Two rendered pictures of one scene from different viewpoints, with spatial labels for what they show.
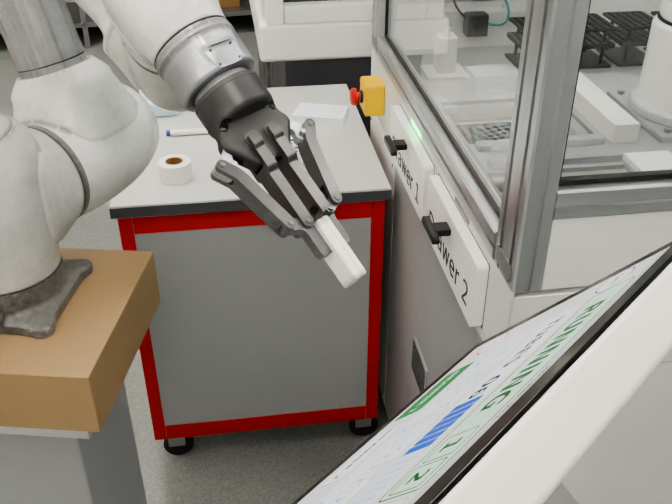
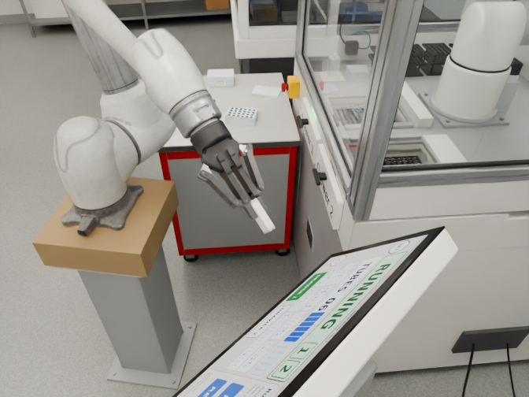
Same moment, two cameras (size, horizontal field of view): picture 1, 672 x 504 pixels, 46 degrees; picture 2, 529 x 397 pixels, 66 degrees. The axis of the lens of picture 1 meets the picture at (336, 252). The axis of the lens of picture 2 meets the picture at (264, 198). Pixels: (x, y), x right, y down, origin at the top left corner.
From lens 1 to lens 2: 0.17 m
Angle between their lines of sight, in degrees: 10
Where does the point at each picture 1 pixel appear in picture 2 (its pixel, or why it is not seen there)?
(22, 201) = (105, 165)
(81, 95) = (135, 105)
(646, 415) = not seen: hidden behind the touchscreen
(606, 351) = (384, 306)
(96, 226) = not seen: hidden behind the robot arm
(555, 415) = (353, 345)
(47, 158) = (118, 141)
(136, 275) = (165, 194)
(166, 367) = (184, 223)
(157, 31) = (169, 99)
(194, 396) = (198, 236)
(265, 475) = (233, 274)
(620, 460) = not seen: hidden behind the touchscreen
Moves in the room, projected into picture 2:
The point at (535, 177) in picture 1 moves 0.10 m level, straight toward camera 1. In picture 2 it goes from (368, 168) to (361, 196)
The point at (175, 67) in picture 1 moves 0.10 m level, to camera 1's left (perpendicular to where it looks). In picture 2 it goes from (179, 119) to (127, 117)
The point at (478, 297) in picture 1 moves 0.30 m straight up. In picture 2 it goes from (338, 217) to (354, 124)
